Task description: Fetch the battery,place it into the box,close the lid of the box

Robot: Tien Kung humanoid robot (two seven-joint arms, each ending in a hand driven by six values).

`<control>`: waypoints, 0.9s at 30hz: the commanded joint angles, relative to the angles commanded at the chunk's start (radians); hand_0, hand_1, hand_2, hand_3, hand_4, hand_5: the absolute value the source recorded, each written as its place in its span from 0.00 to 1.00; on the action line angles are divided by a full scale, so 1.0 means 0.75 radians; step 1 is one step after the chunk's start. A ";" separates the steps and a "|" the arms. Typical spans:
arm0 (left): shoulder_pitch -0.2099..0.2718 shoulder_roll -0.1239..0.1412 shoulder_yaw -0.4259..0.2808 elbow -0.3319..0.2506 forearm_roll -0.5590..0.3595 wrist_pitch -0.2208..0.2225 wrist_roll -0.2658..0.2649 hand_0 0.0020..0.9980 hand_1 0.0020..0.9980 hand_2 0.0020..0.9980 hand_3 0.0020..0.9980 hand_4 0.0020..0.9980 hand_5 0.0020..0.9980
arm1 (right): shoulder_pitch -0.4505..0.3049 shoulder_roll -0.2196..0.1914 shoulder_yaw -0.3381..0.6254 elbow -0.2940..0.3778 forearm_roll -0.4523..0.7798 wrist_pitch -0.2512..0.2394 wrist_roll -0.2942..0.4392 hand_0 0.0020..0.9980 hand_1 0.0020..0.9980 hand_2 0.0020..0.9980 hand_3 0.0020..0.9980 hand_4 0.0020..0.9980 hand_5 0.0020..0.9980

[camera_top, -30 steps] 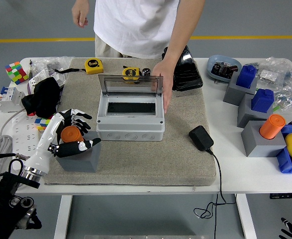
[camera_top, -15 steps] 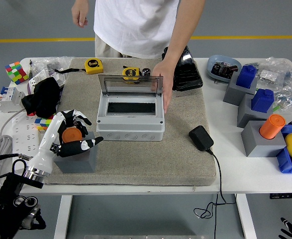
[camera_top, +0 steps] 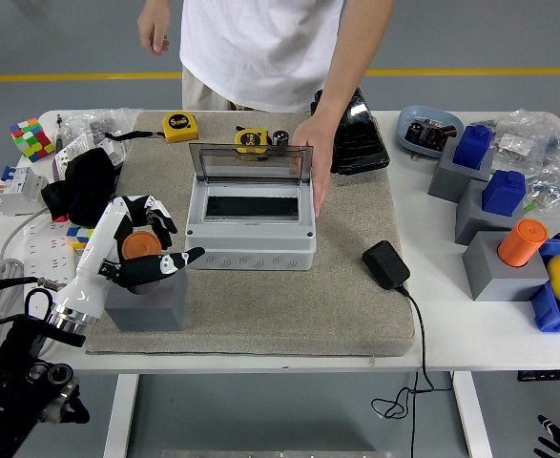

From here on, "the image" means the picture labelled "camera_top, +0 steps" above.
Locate blue block battery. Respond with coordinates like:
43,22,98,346
481,169,528,217
452,124,494,171

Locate large colourful puzzle cube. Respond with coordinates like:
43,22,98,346
9,117,56,164

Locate person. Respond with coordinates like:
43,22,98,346
178,0,395,114

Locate light blue bowl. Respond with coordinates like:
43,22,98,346
397,104,466,160

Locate white printed card pack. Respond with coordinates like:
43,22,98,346
52,132,94,180

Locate black cloth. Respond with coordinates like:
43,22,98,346
40,146,118,228

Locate dark electronic components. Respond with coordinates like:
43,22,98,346
405,117,457,149

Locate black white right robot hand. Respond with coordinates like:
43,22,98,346
532,413,560,458

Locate black adapter cord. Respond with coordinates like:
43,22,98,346
370,283,455,458

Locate person's left hand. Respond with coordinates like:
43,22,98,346
288,114,337,219

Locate black power adapter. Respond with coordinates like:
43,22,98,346
361,239,412,290

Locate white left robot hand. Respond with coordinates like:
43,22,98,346
50,193,207,322

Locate blue plastic bin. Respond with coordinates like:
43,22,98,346
529,238,560,334

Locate small white breaker module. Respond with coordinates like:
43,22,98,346
97,137,128,166

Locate white circuit breaker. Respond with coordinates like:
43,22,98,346
0,164,50,216

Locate orange cylinder battery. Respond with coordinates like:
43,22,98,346
120,231,162,261
497,218,550,268

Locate grey block holder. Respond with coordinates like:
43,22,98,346
426,140,495,204
461,231,550,302
454,178,529,247

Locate person's right hand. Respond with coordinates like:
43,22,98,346
136,10,172,56

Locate black table control panel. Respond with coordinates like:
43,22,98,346
517,369,560,382

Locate small colourful puzzle cube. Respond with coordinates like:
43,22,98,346
65,224,95,250

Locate grey-brown mat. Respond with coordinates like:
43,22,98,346
76,110,417,358

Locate white table leg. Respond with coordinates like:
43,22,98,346
102,374,140,458
452,371,493,458

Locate yellow tape measure chrome face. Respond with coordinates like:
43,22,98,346
234,127,271,162

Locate grey block with round hole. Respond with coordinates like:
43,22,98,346
103,266,189,333

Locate grey junction box with lid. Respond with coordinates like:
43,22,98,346
183,141,318,272

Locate yellow tape measure with strap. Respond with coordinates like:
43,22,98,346
103,112,199,143

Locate clear plastic parts bags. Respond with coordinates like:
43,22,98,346
469,108,560,216

